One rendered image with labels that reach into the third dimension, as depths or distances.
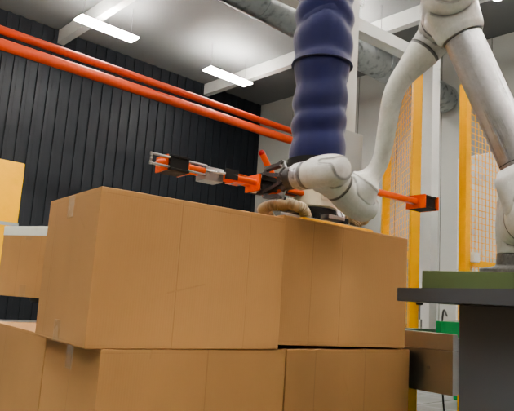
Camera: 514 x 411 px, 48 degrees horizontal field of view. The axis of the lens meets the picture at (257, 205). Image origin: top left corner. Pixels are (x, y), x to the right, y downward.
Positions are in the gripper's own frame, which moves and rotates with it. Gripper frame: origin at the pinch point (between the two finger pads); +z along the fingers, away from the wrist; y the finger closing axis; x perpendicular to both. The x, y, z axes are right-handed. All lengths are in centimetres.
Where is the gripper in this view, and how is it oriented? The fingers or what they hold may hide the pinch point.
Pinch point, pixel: (258, 184)
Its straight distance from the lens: 203.2
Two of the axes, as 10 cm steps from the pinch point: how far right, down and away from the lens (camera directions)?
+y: -0.6, 9.9, -1.6
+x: 7.9, 1.5, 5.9
